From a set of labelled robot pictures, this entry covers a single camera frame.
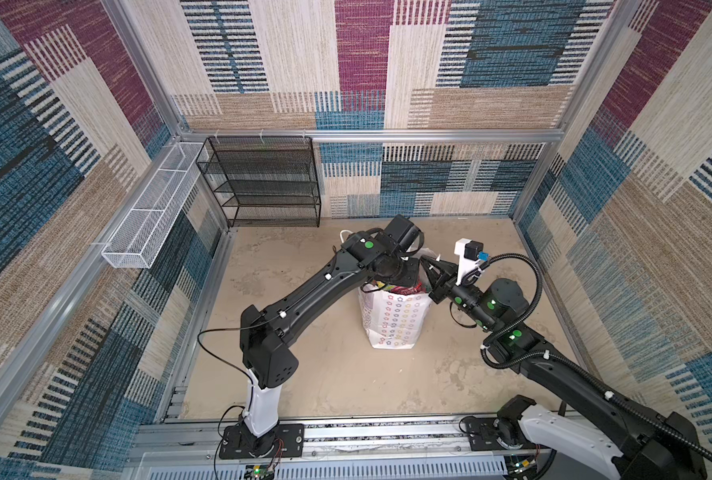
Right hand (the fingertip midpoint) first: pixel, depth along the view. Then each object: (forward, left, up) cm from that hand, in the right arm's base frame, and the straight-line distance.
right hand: (419, 263), depth 70 cm
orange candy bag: (+1, -1, -12) cm, 12 cm away
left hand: (+2, 0, -7) cm, 7 cm away
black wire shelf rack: (+49, +48, -14) cm, 70 cm away
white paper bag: (-6, +5, -16) cm, 18 cm away
